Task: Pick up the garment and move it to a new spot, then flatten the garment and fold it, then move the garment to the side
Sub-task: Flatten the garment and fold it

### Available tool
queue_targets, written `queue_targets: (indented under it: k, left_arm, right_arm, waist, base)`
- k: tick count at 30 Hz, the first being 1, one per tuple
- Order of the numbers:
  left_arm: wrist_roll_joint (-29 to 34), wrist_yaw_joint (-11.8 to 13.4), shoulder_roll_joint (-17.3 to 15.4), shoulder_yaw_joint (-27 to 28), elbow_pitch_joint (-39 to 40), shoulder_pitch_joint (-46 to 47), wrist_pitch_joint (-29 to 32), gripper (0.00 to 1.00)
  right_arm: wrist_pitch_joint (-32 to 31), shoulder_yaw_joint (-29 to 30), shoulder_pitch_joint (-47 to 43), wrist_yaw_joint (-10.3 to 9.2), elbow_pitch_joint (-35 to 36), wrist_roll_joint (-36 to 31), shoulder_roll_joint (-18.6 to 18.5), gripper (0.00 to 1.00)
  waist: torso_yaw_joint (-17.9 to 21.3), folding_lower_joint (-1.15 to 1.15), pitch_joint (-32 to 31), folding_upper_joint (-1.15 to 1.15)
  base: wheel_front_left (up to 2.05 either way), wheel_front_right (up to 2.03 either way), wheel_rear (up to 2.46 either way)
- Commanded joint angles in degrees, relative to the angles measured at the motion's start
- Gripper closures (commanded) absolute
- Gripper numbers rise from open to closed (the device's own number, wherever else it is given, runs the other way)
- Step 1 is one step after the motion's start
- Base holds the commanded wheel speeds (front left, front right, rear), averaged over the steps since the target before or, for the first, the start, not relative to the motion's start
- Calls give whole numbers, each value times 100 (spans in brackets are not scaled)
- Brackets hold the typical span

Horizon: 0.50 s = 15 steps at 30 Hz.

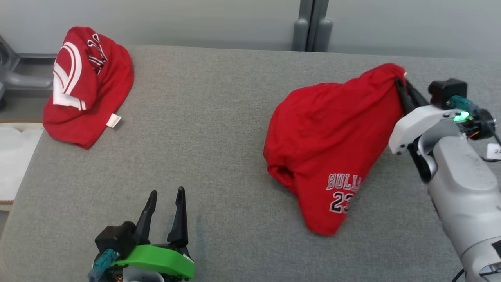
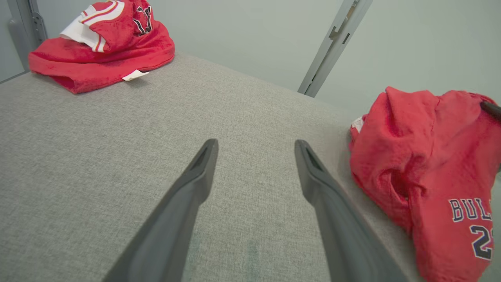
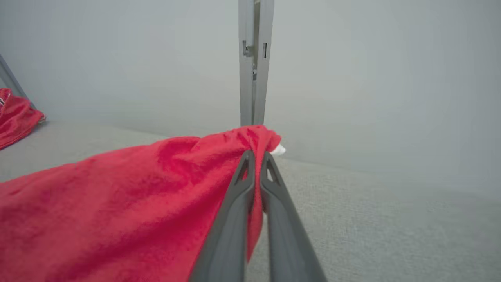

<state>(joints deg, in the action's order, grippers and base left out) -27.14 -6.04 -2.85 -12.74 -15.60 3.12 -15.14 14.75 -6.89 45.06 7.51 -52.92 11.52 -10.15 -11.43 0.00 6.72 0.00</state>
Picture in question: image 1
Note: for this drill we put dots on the red Bulls 23 shorts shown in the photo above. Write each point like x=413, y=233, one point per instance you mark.
x=328, y=137

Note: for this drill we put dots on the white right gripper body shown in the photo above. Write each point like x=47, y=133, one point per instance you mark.
x=415, y=123

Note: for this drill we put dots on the teal left camera connector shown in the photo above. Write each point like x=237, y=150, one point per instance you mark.
x=102, y=264

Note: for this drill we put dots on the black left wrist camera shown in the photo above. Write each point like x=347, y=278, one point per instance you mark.
x=115, y=239

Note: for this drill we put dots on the grey partition post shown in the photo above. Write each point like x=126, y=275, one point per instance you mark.
x=313, y=23

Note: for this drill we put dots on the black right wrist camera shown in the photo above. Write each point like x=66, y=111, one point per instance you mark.
x=446, y=92

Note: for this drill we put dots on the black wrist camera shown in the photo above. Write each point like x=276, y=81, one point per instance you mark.
x=446, y=92
x=115, y=239

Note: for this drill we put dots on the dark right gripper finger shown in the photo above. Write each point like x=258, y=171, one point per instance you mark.
x=405, y=100
x=417, y=98

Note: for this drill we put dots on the grey metal frame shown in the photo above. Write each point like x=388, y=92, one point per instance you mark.
x=23, y=80

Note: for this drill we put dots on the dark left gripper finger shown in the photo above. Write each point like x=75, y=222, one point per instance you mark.
x=179, y=227
x=145, y=223

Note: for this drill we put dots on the red white-sleeved Bulls T-shirt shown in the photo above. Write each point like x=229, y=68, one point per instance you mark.
x=98, y=98

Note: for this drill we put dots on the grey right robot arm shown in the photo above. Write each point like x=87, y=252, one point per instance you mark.
x=462, y=176

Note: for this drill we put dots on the teal right camera connector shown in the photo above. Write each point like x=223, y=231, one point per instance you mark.
x=464, y=105

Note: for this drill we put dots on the white cloth sheet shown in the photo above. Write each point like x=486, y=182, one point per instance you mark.
x=17, y=164

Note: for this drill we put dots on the white paper label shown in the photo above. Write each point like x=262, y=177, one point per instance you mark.
x=494, y=151

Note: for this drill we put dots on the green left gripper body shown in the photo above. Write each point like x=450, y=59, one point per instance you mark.
x=156, y=258

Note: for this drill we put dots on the teal camera connector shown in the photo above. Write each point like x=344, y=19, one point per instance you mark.
x=464, y=105
x=102, y=264

